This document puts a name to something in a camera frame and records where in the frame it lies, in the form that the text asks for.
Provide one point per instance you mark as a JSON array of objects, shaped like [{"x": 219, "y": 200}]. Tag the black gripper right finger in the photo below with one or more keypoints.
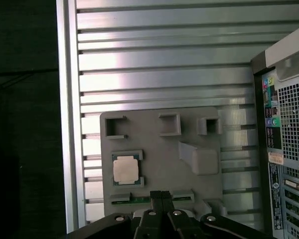
[{"x": 179, "y": 226}]

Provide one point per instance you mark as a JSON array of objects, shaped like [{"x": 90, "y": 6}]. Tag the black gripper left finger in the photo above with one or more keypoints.
[{"x": 149, "y": 226}]

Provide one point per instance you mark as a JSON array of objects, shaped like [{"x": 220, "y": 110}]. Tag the silver CPU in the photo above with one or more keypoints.
[{"x": 125, "y": 171}]

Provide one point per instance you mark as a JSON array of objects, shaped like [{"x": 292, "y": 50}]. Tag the green RAM stick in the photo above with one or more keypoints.
[{"x": 139, "y": 200}]

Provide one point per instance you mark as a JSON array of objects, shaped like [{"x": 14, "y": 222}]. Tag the grey parts rack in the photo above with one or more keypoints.
[{"x": 164, "y": 154}]

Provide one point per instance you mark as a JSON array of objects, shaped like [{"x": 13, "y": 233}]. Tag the black PC case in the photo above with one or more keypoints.
[{"x": 294, "y": 104}]

